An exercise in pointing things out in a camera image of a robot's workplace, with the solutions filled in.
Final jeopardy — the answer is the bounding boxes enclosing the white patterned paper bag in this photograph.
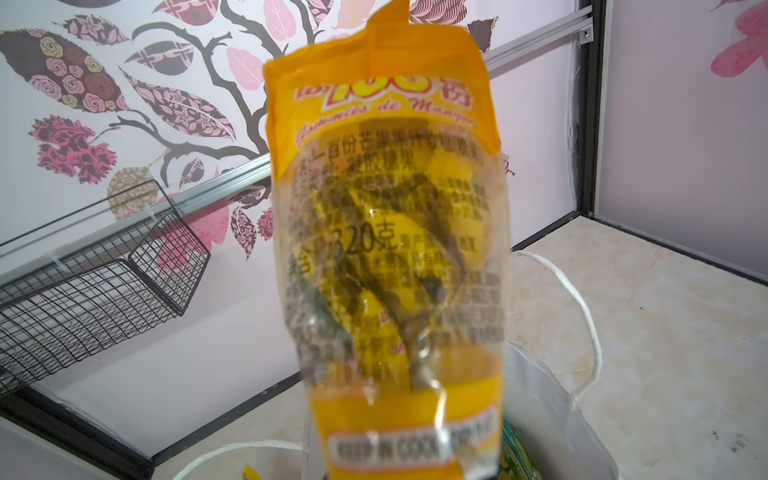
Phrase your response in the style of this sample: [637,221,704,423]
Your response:
[170,248,620,480]

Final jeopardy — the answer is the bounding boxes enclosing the yellow mango candy bag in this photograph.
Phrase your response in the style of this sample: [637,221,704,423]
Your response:
[264,1,510,479]

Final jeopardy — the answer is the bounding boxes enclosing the green yellow candy bag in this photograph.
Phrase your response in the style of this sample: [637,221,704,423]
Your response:
[498,419,537,480]

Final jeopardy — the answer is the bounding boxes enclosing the black wire basket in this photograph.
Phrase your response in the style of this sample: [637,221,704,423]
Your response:
[1,180,211,395]

